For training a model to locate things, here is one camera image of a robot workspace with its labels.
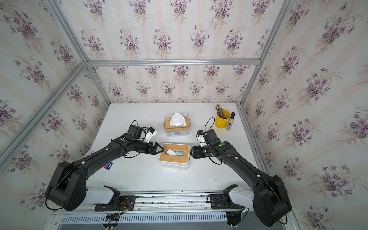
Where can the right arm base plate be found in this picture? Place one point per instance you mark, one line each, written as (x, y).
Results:
(217, 202)

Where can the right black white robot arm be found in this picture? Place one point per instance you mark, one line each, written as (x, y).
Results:
(267, 197)

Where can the yellow pen cup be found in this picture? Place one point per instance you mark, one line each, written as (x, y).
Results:
(222, 122)

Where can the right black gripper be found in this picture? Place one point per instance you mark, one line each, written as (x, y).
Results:
(196, 150)

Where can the clear plastic tissue box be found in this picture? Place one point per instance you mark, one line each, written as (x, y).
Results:
(177, 134)

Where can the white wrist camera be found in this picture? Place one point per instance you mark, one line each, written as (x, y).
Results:
(200, 138)
(150, 134)

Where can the pencils in cup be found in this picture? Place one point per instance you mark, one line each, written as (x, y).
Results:
(219, 111)

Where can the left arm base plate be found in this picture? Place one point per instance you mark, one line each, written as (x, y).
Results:
(121, 203)

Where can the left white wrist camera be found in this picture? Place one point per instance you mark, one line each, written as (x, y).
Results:
(150, 134)

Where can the blue tissue paper pack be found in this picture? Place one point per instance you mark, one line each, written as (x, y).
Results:
(177, 120)

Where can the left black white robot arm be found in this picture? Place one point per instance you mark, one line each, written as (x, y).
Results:
(67, 187)

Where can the white bamboo-lid tissue box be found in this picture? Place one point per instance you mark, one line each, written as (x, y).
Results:
(175, 162)

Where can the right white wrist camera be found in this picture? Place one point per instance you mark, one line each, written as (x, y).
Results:
(200, 138)

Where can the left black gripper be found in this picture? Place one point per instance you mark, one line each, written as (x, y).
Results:
(153, 151)

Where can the black marker pen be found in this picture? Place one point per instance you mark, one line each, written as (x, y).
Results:
(230, 121)

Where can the bamboo tissue box lid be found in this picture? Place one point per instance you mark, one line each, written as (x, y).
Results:
(176, 129)

